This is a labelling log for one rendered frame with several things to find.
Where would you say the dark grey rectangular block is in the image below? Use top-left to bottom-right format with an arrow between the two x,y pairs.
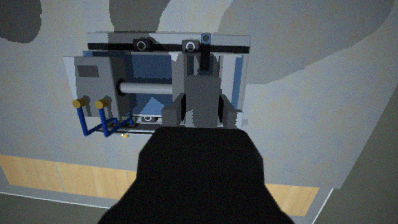
186,75 -> 221,128

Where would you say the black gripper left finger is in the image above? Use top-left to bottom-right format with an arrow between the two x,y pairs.
161,93 -> 186,127

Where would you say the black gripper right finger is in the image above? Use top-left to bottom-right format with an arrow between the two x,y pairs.
218,94 -> 244,130

